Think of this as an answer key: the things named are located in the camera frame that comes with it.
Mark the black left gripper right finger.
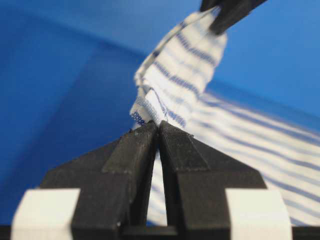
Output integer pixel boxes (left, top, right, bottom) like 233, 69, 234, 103
158, 120, 293, 240

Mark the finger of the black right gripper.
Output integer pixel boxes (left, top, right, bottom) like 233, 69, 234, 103
210, 0, 266, 35
199, 0, 224, 12

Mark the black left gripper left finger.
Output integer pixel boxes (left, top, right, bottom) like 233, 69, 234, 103
9, 122, 158, 240

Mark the blue white striped towel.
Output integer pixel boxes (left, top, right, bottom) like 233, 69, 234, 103
130, 7, 320, 226

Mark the blue table cloth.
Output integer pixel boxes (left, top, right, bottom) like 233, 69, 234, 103
0, 0, 320, 225

